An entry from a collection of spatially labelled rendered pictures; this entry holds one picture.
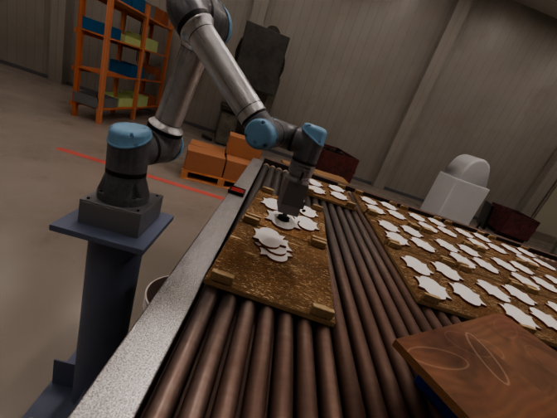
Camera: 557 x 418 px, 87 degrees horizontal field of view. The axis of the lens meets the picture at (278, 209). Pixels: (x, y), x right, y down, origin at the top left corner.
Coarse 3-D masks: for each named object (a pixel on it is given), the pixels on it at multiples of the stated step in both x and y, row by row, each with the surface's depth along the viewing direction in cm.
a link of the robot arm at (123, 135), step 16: (112, 128) 84; (128, 128) 86; (144, 128) 90; (112, 144) 84; (128, 144) 84; (144, 144) 87; (160, 144) 95; (112, 160) 85; (128, 160) 86; (144, 160) 89
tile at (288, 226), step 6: (270, 216) 93; (276, 216) 95; (288, 216) 98; (276, 222) 91; (282, 222) 92; (288, 222) 94; (294, 222) 95; (282, 228) 89; (288, 228) 90; (294, 228) 92
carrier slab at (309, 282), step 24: (240, 240) 97; (288, 240) 109; (216, 264) 81; (240, 264) 85; (264, 264) 89; (288, 264) 93; (312, 264) 98; (240, 288) 75; (264, 288) 78; (288, 288) 82; (312, 288) 85; (288, 312) 75
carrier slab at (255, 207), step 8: (264, 192) 150; (256, 200) 136; (248, 208) 124; (256, 208) 127; (264, 208) 130; (264, 216) 122; (320, 216) 143; (264, 224) 115; (320, 224) 134; (280, 232) 113; (288, 232) 115; (296, 232) 117; (304, 232) 120; (312, 232) 123; (320, 232) 125; (304, 240) 113
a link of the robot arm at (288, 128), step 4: (276, 120) 81; (280, 120) 86; (284, 124) 83; (288, 124) 85; (292, 124) 86; (284, 128) 82; (288, 128) 84; (292, 128) 84; (296, 128) 85; (284, 132) 81; (288, 132) 84; (292, 132) 84; (284, 136) 81; (288, 136) 84; (292, 136) 84; (284, 140) 83; (288, 140) 84; (292, 140) 84; (280, 144) 82; (284, 144) 86; (288, 144) 85; (284, 148) 87; (288, 148) 86
